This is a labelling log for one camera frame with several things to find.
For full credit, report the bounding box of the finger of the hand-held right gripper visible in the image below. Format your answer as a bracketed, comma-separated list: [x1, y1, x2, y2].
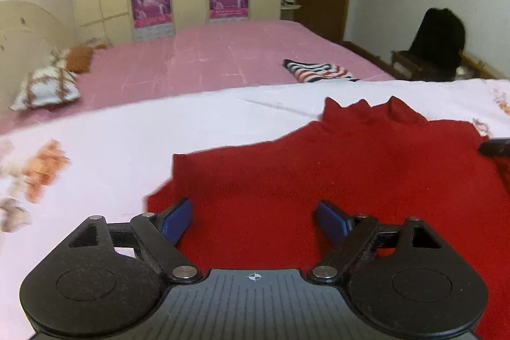
[477, 138, 510, 158]

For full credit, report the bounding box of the wooden tv bench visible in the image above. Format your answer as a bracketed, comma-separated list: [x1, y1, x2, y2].
[342, 40, 510, 82]

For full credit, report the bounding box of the orange striped pillow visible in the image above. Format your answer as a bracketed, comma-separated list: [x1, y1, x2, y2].
[65, 45, 97, 72]

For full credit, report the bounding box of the striped folded garment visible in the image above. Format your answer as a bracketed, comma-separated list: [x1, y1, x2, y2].
[282, 59, 360, 84]

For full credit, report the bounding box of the pink bed cover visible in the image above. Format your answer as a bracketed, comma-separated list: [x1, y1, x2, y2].
[0, 19, 396, 134]

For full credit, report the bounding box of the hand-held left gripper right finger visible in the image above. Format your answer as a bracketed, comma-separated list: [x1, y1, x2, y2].
[308, 200, 446, 285]

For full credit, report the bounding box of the white patterned pillow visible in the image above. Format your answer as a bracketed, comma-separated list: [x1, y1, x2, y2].
[10, 67, 83, 112]
[51, 47, 73, 69]

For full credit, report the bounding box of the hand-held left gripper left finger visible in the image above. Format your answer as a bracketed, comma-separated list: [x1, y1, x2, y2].
[64, 198, 200, 284]

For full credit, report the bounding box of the black bag on chair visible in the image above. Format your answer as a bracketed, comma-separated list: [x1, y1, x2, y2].
[410, 7, 467, 80]

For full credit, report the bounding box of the floral white bed sheet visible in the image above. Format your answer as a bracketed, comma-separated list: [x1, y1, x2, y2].
[0, 79, 510, 340]

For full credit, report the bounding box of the red knit sweater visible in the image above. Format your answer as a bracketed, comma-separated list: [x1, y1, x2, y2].
[144, 96, 510, 340]

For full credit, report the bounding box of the cream bed headboard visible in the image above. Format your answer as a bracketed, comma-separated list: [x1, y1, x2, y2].
[0, 0, 77, 110]

